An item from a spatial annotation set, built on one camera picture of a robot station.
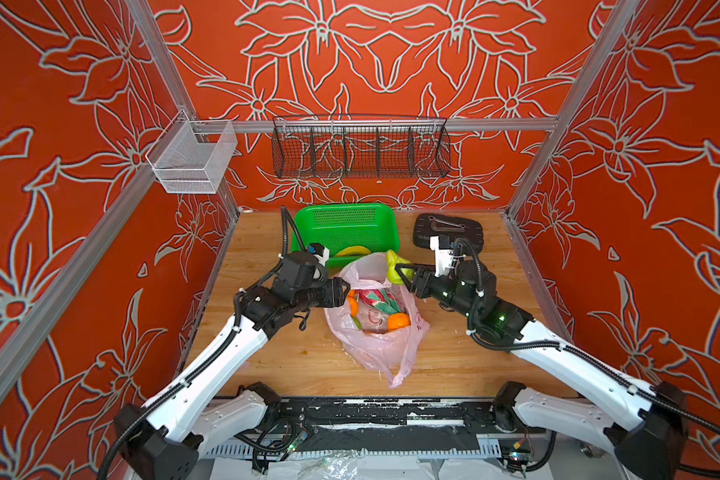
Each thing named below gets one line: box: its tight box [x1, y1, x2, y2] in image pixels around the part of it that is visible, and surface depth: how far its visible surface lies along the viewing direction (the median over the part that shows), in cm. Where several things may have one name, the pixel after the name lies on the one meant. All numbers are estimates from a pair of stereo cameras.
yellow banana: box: [334, 246, 371, 257], surface depth 106 cm
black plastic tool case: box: [413, 213, 484, 251], surface depth 109 cm
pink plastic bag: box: [324, 252, 429, 388], surface depth 77 cm
